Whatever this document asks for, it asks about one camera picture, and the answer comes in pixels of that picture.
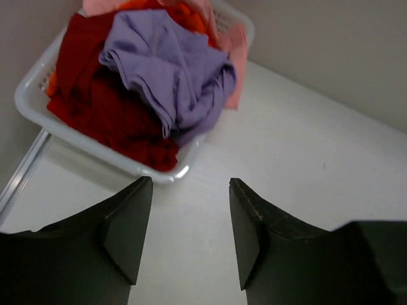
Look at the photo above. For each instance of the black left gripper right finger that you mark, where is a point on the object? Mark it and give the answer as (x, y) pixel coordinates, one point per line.
(284, 260)

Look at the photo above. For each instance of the pink t shirt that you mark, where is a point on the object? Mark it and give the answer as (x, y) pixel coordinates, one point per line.
(237, 66)

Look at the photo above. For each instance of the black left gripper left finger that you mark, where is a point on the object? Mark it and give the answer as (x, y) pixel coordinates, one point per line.
(92, 257)

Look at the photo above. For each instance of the white plastic laundry basket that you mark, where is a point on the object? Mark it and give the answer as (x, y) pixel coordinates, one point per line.
(31, 101)

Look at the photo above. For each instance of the orange t shirt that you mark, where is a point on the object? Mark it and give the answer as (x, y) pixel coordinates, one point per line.
(190, 30)

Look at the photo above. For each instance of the purple t shirt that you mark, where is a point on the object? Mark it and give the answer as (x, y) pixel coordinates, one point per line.
(132, 49)

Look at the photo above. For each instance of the dark red t shirt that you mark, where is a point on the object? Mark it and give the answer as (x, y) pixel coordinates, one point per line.
(92, 99)

